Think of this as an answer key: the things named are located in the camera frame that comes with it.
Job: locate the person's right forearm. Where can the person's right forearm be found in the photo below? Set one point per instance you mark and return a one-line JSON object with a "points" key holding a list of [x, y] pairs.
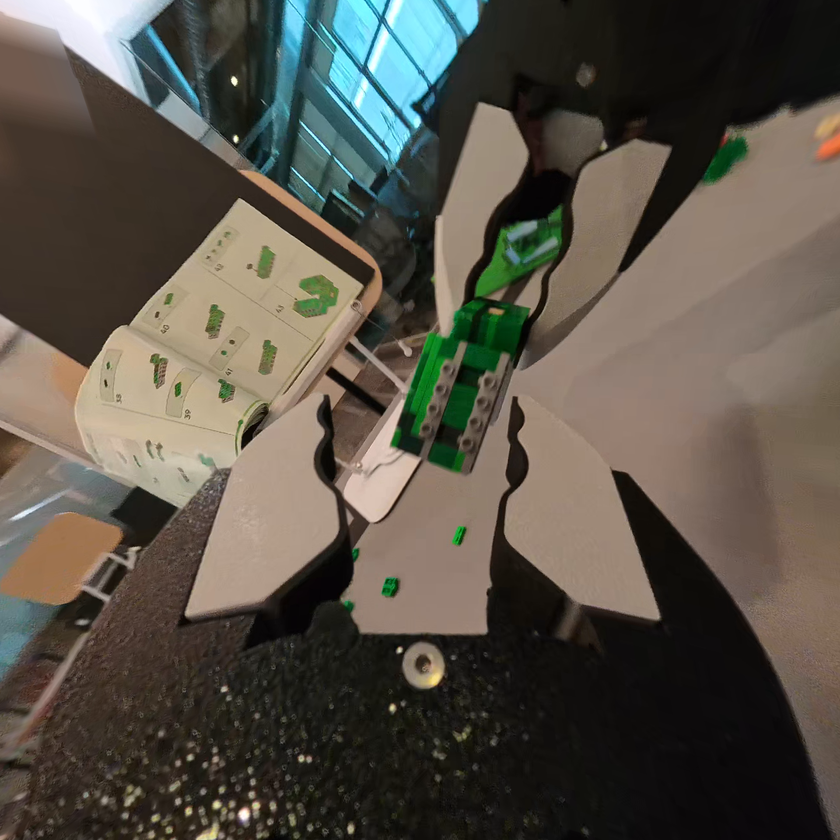
{"points": [[787, 52]]}

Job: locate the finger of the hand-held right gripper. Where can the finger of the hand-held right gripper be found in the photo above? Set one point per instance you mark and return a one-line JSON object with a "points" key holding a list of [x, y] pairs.
{"points": [[604, 229], [469, 184]]}

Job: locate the green toy box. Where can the green toy box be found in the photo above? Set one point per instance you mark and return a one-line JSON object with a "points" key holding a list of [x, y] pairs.
{"points": [[518, 262]]}

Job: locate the brown board white stand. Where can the brown board white stand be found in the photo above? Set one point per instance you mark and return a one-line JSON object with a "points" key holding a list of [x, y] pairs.
{"points": [[59, 558]]}

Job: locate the instruction booklet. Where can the instruction booklet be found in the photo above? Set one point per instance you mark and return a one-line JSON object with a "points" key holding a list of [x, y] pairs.
{"points": [[197, 328]]}

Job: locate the grey desk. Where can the grey desk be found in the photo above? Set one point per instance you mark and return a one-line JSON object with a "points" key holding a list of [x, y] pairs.
{"points": [[722, 394]]}

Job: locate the orange brick separator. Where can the orange brick separator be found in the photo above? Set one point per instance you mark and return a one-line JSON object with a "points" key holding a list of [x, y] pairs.
{"points": [[828, 148]]}

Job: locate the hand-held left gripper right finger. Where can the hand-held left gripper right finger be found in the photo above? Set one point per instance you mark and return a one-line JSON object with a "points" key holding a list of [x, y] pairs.
{"points": [[577, 525]]}

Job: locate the green brick build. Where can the green brick build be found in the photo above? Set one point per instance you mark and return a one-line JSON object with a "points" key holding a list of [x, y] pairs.
{"points": [[459, 394]]}

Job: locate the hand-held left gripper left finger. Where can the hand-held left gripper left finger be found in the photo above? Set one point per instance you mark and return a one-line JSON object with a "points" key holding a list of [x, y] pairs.
{"points": [[269, 525]]}

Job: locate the white book stand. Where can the white book stand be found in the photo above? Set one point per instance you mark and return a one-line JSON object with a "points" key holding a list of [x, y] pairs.
{"points": [[131, 229]]}

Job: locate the pile of loose bricks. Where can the pile of loose bricks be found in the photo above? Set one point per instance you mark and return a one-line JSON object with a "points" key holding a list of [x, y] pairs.
{"points": [[390, 586]]}

